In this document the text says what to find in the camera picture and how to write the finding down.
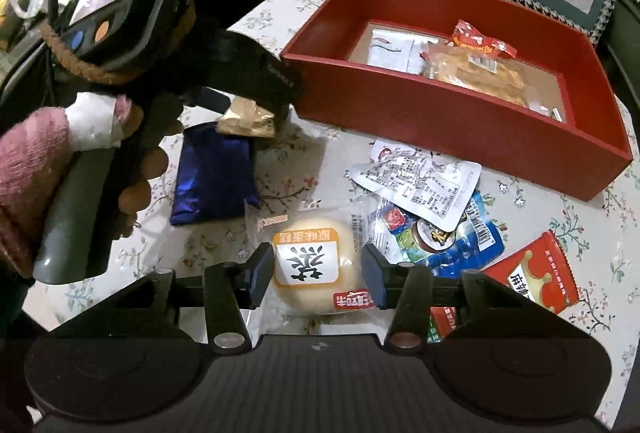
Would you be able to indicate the pink knitted sleeve forearm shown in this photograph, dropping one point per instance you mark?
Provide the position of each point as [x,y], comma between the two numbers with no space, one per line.
[34,154]

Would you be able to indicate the white printed snack pouch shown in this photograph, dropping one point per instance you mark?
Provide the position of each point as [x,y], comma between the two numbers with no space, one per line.
[426,184]

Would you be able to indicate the red crown snack packet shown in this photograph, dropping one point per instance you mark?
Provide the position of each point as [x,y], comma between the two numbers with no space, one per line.
[539,272]

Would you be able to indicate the blue foil snack packet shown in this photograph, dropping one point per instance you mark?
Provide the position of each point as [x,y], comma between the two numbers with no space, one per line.
[215,179]

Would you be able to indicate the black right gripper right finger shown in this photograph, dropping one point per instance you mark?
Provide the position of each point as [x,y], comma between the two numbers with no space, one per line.
[407,289]

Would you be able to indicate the floral tablecloth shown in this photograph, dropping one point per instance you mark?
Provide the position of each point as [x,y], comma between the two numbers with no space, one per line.
[307,167]

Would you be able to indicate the gold foil snack packet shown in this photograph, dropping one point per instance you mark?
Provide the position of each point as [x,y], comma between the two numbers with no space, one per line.
[246,119]

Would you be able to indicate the bread snack red-top wrapper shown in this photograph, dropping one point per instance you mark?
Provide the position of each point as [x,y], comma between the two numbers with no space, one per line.
[478,62]

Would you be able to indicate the round cake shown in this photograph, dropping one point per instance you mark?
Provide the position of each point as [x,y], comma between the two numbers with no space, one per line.
[316,287]

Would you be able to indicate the red cardboard box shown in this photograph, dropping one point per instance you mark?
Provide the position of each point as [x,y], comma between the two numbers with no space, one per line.
[571,137]

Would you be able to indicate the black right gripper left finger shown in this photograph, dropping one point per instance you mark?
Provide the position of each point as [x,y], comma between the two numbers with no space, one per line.
[230,287]

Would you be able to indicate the white packet in box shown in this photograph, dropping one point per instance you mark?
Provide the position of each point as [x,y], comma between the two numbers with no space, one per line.
[397,51]

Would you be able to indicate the blue seaweed snack packet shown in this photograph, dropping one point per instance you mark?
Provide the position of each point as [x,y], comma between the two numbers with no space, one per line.
[403,237]

